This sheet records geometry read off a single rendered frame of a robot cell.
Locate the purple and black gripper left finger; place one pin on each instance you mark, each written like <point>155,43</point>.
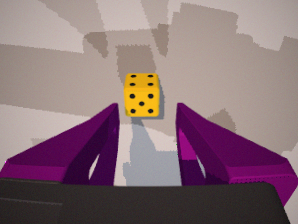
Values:
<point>68,156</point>

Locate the yellow die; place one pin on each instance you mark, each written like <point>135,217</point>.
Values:
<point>141,95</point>

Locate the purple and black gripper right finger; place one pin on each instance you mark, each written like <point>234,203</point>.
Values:
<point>227,157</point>

